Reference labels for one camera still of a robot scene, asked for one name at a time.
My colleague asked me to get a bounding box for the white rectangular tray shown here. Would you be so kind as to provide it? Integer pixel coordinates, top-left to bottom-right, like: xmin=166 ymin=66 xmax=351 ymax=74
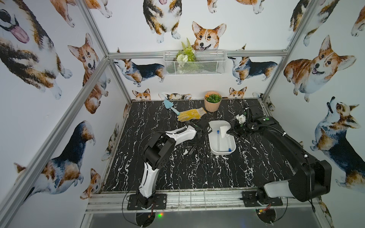
xmin=208 ymin=120 xmax=236 ymax=156

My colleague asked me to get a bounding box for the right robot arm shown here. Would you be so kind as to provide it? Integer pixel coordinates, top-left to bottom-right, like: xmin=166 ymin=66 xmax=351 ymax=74
xmin=226 ymin=106 xmax=332 ymax=202

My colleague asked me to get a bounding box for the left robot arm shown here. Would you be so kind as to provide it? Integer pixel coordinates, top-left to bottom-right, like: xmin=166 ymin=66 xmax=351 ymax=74
xmin=127 ymin=119 xmax=212 ymax=211

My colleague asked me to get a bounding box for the yellow work glove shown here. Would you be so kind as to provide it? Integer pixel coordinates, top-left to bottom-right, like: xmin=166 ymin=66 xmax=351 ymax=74
xmin=177 ymin=107 xmax=207 ymax=122

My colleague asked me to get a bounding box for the peach plant pot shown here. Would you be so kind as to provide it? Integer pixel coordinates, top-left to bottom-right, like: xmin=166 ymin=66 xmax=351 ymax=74
xmin=204 ymin=91 xmax=222 ymax=113

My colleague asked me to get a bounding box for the teal small trowel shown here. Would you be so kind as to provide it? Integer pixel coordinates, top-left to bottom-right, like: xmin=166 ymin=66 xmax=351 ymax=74
xmin=163 ymin=100 xmax=180 ymax=116

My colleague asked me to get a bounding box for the green fern plant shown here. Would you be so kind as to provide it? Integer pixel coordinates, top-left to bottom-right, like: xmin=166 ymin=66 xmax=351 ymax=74
xmin=175 ymin=39 xmax=196 ymax=74

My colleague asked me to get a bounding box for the white wire basket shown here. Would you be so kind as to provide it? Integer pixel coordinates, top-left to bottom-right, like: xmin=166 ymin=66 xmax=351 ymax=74
xmin=163 ymin=50 xmax=228 ymax=76

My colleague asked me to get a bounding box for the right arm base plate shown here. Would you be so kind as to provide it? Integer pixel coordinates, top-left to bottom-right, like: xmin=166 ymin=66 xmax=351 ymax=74
xmin=240 ymin=189 xmax=283 ymax=207

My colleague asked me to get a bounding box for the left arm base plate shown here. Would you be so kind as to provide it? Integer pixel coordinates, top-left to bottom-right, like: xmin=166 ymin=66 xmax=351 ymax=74
xmin=127 ymin=194 xmax=167 ymax=211

